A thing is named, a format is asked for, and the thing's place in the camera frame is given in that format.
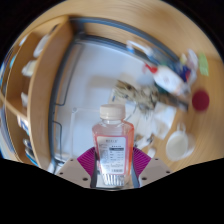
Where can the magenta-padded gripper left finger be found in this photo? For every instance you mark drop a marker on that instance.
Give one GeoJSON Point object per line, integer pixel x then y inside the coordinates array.
{"type": "Point", "coordinates": [71, 170]}

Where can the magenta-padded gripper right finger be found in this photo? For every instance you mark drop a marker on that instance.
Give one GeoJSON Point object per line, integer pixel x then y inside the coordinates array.
{"type": "Point", "coordinates": [155, 170]}

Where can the clear bottle with pink drink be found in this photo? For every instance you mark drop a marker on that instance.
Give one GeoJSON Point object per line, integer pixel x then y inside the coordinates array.
{"type": "Point", "coordinates": [112, 150]}

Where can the white earbud case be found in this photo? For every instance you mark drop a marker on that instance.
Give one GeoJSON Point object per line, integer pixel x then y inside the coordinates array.
{"type": "Point", "coordinates": [151, 152]}

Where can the brown tree creature figurine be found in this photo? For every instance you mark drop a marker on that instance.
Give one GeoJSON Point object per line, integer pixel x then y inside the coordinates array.
{"type": "Point", "coordinates": [140, 95]}

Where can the wooden shelf unit with items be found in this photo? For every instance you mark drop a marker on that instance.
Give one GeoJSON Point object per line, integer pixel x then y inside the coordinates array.
{"type": "Point", "coordinates": [40, 100]}

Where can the flat round red coaster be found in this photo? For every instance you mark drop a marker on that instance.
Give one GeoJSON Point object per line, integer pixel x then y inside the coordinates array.
{"type": "Point", "coordinates": [200, 100]}

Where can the white pump lotion bottle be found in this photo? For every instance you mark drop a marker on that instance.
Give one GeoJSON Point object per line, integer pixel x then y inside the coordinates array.
{"type": "Point", "coordinates": [168, 78]}

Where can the small green sponge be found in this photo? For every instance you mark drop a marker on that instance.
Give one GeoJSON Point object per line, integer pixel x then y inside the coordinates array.
{"type": "Point", "coordinates": [203, 65]}

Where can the clear pump dispenser bottle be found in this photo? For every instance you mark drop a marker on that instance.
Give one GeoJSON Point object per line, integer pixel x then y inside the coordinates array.
{"type": "Point", "coordinates": [143, 48]}

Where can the grey metal desk frame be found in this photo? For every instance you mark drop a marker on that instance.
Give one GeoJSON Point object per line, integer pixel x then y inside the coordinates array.
{"type": "Point", "coordinates": [53, 110]}

